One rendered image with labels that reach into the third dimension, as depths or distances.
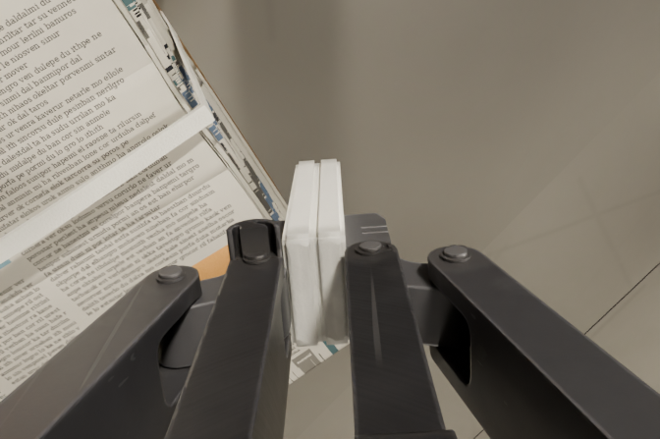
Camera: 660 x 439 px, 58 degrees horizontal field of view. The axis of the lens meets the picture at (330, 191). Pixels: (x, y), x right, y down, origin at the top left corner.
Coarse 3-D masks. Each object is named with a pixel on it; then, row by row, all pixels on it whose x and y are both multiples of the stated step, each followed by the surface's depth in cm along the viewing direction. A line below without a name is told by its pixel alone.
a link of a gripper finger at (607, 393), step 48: (480, 288) 11; (480, 336) 11; (528, 336) 10; (576, 336) 10; (480, 384) 11; (528, 384) 9; (576, 384) 8; (624, 384) 8; (528, 432) 9; (576, 432) 8; (624, 432) 8
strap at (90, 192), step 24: (192, 120) 27; (144, 144) 26; (168, 144) 27; (120, 168) 26; (72, 192) 26; (96, 192) 26; (48, 216) 26; (72, 216) 26; (0, 240) 26; (24, 240) 26
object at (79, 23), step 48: (0, 0) 22; (48, 0) 23; (96, 0) 23; (144, 0) 35; (0, 48) 23; (48, 48) 24; (96, 48) 24; (144, 48) 25; (0, 96) 24; (48, 96) 25; (0, 144) 25
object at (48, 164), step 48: (96, 96) 25; (144, 96) 26; (192, 96) 33; (48, 144) 26; (96, 144) 26; (192, 144) 28; (0, 192) 26; (48, 192) 27; (144, 192) 28; (48, 240) 28; (96, 240) 29; (0, 288) 28
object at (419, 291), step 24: (360, 216) 17; (360, 240) 15; (384, 240) 15; (408, 264) 14; (408, 288) 13; (432, 288) 13; (432, 312) 13; (456, 312) 13; (432, 336) 13; (456, 336) 13
